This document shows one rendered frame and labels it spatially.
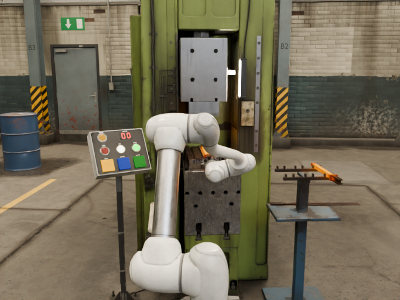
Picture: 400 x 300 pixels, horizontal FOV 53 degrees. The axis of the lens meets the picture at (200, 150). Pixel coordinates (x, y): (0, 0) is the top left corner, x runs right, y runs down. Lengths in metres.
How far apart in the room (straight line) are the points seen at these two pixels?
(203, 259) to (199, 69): 1.38
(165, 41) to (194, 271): 1.63
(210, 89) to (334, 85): 6.37
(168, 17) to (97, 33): 6.41
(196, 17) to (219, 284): 1.76
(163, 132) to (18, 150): 5.32
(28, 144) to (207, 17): 4.73
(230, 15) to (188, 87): 0.57
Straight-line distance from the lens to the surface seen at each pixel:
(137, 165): 2.47
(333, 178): 2.47
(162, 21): 2.74
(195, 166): 2.66
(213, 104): 2.61
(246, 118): 2.78
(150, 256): 1.64
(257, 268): 3.16
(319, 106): 8.78
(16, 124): 6.86
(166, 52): 2.73
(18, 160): 6.95
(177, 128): 1.73
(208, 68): 2.60
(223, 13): 2.79
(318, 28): 8.77
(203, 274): 1.59
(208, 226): 2.74
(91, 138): 2.47
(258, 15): 2.82
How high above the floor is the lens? 1.55
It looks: 11 degrees down
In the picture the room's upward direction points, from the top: straight up
